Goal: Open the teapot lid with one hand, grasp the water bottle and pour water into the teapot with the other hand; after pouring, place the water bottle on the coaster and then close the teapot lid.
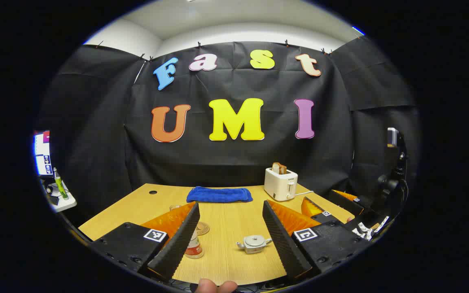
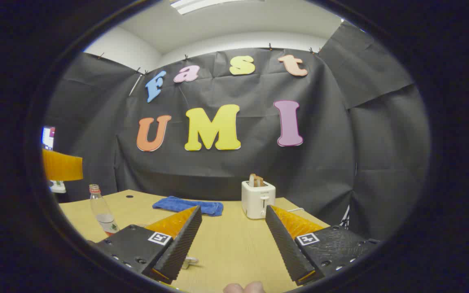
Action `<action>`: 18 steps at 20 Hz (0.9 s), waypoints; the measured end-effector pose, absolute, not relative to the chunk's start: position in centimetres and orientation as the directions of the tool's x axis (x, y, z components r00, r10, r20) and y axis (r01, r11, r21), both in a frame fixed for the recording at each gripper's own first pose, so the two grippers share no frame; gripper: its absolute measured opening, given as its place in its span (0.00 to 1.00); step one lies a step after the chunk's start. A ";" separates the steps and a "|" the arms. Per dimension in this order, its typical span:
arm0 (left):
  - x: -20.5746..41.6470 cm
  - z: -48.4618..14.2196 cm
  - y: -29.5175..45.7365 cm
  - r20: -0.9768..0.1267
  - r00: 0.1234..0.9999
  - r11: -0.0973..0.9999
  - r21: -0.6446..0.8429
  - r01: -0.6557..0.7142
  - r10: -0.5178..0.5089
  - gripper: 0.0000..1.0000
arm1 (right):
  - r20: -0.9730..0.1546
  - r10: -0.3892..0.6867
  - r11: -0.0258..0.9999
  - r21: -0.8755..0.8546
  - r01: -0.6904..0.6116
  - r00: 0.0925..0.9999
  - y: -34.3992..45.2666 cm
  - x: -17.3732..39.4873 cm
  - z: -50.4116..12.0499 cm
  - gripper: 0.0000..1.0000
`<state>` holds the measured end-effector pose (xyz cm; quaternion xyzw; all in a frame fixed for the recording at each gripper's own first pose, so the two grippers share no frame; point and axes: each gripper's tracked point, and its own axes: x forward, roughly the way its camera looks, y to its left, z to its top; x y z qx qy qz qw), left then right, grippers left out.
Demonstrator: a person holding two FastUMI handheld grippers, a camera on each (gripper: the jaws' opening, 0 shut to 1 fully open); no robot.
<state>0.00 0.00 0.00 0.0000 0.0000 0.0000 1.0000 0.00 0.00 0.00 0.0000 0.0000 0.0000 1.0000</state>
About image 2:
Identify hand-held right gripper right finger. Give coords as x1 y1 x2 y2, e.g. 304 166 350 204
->
265 205 381 286

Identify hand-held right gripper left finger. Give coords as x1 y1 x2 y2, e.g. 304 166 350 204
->
95 206 202 284

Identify clear plastic water bottle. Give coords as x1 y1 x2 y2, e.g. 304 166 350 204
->
89 184 120 237

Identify white toaster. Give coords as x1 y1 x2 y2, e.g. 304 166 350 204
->
241 180 276 220

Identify ceiling light panel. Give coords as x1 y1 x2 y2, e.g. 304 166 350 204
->
169 0 261 15

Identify blue towel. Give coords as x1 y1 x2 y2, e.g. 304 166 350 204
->
152 196 224 216

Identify computer monitor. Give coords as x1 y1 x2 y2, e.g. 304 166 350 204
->
42 127 55 151

